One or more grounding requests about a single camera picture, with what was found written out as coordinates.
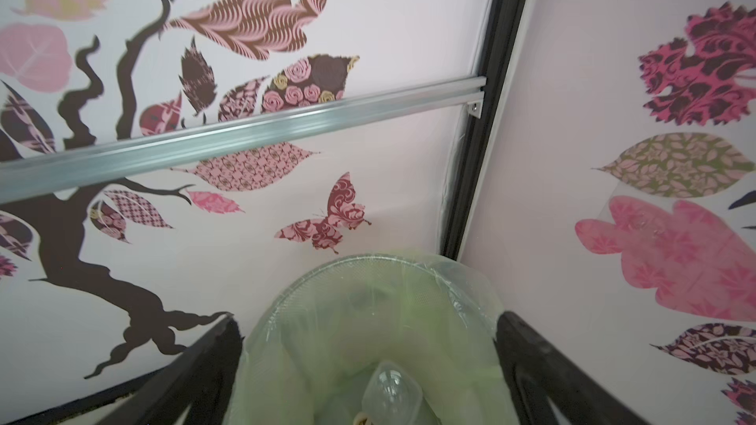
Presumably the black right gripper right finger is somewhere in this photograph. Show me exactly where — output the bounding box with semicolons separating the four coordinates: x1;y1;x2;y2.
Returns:
494;311;647;424

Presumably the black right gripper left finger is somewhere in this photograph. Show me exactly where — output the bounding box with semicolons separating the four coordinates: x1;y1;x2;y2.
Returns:
100;317;242;425

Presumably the clear ribbed bottle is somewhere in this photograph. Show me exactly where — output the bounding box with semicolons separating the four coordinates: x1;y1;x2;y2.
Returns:
360;361;424;425

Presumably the wire mesh waste bin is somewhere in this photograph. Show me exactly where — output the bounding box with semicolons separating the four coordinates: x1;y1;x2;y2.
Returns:
247;253;503;425

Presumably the aluminium wall rail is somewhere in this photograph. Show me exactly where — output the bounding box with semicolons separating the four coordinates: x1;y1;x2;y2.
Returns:
1;77;486;203

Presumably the black frame rail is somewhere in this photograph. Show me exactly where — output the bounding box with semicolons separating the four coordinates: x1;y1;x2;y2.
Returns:
438;0;527;260

